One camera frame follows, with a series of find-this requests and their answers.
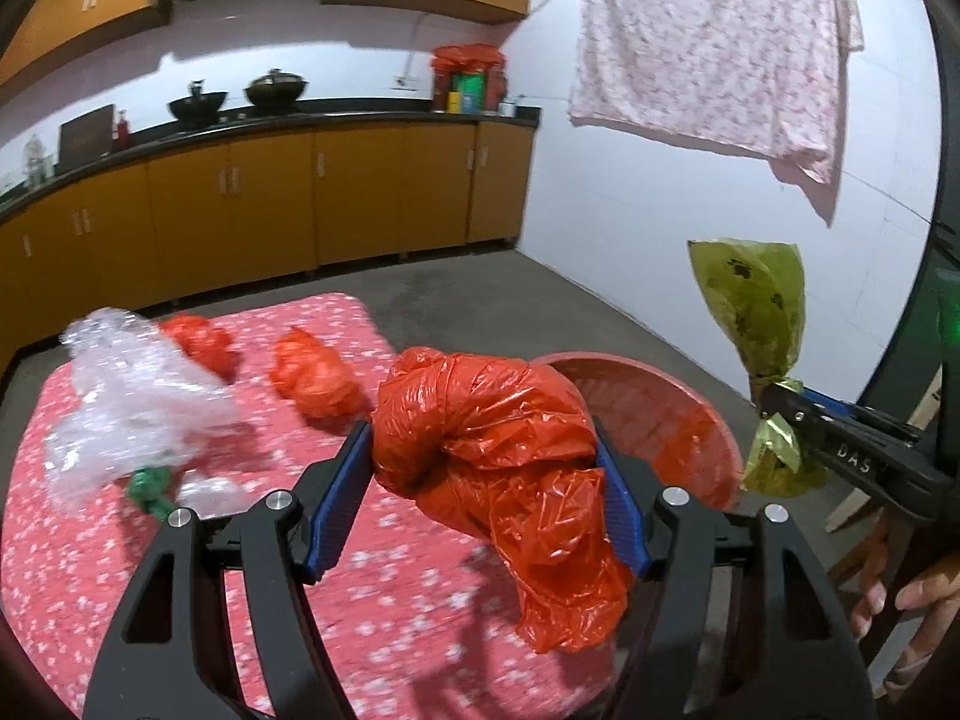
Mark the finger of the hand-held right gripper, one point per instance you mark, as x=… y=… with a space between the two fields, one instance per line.
x=862 y=465
x=825 y=401

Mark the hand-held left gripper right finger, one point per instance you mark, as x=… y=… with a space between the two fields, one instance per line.
x=626 y=510

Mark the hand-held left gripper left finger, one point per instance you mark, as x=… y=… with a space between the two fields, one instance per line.
x=337 y=495

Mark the red plastic basket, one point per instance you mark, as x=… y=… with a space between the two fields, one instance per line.
x=675 y=420

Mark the yellow-green plastic bag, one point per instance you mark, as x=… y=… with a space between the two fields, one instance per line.
x=750 y=292

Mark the large red plastic bag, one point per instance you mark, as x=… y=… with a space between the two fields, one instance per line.
x=487 y=427

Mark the clear plastic bag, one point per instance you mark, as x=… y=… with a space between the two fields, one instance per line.
x=135 y=390

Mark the person's right hand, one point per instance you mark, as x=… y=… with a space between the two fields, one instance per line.
x=926 y=592

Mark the crumpled red plastic bag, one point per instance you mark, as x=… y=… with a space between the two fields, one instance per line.
x=319 y=379
x=199 y=341

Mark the red floral tablecloth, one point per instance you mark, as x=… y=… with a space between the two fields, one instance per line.
x=420 y=585

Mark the small green plastic bag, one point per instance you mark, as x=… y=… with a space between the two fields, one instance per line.
x=150 y=487

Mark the orange lower kitchen cabinets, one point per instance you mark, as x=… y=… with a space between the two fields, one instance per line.
x=262 y=195

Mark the hanging pink floral garment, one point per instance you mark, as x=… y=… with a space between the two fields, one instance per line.
x=712 y=45

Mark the black wok with lid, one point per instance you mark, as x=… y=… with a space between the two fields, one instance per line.
x=276 y=88

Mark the small metal pot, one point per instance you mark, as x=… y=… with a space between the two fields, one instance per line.
x=509 y=109

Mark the red bottle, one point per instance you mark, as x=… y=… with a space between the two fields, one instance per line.
x=121 y=129

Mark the red bag of groceries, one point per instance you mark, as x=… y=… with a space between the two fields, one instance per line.
x=469 y=79

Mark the dark cutting board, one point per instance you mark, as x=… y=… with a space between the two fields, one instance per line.
x=86 y=136

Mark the clear glass jar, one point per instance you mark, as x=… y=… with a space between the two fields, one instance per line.
x=34 y=163

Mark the wall socket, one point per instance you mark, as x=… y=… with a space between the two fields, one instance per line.
x=405 y=81

